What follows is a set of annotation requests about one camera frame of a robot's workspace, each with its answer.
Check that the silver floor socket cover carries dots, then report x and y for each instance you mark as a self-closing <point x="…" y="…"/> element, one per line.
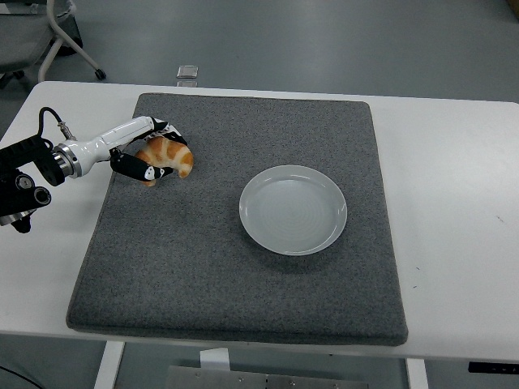
<point x="187" y="71"/>

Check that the grey office chair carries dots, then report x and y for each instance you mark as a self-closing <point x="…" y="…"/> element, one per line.
<point x="24" y="44"/>

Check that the white table leg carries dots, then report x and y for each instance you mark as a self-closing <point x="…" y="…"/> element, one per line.
<point x="108" y="364"/>
<point x="417" y="374"/>

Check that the white paper strip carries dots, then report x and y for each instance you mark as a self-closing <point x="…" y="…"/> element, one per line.
<point x="215" y="358"/>

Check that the grey felt mat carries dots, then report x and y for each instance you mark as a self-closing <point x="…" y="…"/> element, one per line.
<point x="202" y="275"/>

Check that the black table control panel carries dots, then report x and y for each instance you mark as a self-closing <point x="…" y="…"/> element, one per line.
<point x="494" y="367"/>

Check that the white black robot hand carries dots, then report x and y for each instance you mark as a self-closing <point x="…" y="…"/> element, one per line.
<point x="109" y="139"/>

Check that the golden croissant bread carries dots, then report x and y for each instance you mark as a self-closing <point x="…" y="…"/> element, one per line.
<point x="170" y="156"/>

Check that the round pale grey plate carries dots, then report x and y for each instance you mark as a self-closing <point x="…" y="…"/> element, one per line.
<point x="292" y="210"/>

